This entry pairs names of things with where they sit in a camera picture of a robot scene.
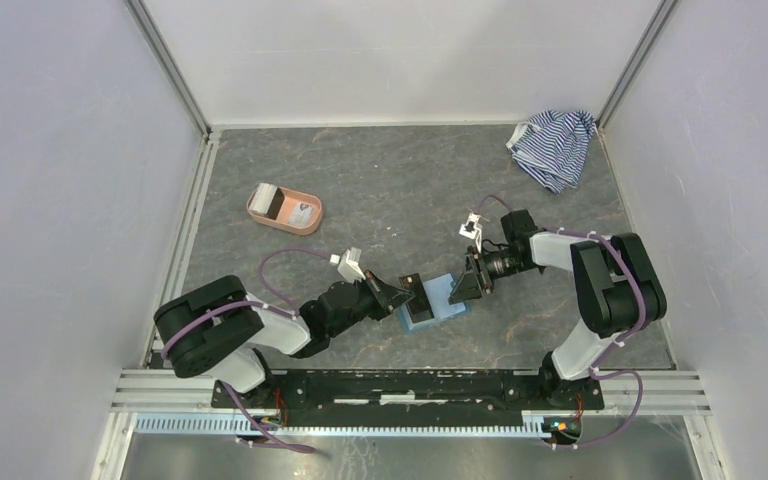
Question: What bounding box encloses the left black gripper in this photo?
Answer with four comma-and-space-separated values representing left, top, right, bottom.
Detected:
328, 268, 415, 338

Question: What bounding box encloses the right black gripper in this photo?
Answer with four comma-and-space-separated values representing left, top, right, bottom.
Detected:
448, 246, 532, 304

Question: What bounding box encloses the teal card holder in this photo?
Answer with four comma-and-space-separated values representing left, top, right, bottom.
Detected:
396, 273, 469, 333

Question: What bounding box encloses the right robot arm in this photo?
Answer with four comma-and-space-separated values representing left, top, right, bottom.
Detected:
448, 209, 667, 408

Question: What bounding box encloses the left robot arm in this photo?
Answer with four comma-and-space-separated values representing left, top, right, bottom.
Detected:
153, 271, 414, 408

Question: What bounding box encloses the white VIP card in tray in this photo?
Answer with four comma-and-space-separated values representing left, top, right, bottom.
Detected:
287, 202, 319, 229

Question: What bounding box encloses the stack of credit cards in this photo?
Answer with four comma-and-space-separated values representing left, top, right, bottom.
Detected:
248, 182, 283, 217

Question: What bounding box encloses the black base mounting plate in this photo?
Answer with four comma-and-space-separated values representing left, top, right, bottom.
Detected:
241, 369, 605, 428

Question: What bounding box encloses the pink oval tray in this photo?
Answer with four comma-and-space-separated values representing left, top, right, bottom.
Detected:
246, 182, 324, 236

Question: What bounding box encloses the blue striped cloth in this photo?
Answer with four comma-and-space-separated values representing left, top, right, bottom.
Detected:
505, 110, 597, 194

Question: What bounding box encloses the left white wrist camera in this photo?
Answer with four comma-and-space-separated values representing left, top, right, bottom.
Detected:
329, 247, 366, 283

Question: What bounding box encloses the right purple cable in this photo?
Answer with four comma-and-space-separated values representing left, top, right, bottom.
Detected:
476, 194, 649, 450

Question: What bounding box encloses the purple cable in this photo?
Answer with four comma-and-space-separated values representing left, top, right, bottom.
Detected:
476, 194, 649, 450
159, 248, 339, 359

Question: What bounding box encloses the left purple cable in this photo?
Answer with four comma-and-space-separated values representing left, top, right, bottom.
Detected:
159, 248, 339, 359

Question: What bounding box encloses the aluminium frame rail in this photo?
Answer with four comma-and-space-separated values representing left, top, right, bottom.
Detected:
92, 369, 728, 479

